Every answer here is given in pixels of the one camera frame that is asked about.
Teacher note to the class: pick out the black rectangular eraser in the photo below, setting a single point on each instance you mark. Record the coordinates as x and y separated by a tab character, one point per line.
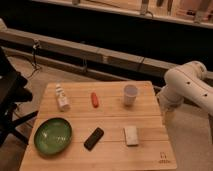
92	140

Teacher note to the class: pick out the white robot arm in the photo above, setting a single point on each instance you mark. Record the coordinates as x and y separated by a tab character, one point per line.
185	82

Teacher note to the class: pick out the orange marker pen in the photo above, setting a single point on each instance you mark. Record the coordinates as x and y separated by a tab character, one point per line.
94	100

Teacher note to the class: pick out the translucent plastic cup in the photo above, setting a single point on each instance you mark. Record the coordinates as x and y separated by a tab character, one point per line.
130	94

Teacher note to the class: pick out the white small bottle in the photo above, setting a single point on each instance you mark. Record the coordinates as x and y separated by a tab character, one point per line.
62	100

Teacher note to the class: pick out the white sponge block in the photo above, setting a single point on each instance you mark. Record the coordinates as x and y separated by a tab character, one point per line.
131	135

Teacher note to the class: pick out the green ceramic bowl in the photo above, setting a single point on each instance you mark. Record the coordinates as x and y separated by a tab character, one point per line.
53	136

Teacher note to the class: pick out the black office chair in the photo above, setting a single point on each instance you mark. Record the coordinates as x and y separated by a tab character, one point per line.
12	90

